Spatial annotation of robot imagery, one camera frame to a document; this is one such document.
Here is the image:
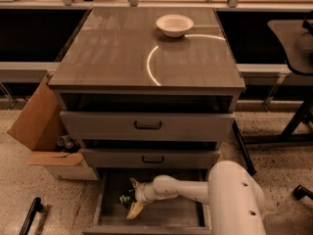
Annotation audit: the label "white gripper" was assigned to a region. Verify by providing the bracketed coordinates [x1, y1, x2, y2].
[126, 177, 156, 220]

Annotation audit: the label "crushed green can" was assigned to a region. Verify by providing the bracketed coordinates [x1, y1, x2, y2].
[119, 189, 135, 209]

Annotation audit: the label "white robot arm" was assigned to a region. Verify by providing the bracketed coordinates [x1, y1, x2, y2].
[126, 161, 266, 235]

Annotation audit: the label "bottom open grey drawer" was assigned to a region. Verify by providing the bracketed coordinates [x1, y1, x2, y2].
[82, 168, 213, 235]

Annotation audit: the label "middle grey drawer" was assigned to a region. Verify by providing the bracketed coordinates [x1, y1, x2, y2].
[80, 149, 220, 169]

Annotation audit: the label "top grey drawer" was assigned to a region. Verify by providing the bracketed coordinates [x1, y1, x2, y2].
[60, 111, 234, 142]

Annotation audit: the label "grey drawer cabinet with counter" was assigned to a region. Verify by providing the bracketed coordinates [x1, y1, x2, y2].
[48, 6, 246, 181]

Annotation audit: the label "cans in cardboard box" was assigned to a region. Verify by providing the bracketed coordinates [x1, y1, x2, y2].
[56, 135, 79, 153]

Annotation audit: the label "black bar lower left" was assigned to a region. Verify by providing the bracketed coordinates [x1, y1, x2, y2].
[19, 197, 43, 235]

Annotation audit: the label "brown cardboard box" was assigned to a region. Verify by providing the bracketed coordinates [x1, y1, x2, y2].
[8, 76, 98, 180]

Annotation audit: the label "white bowl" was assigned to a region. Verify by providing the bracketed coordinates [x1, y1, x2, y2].
[156, 15, 194, 37]

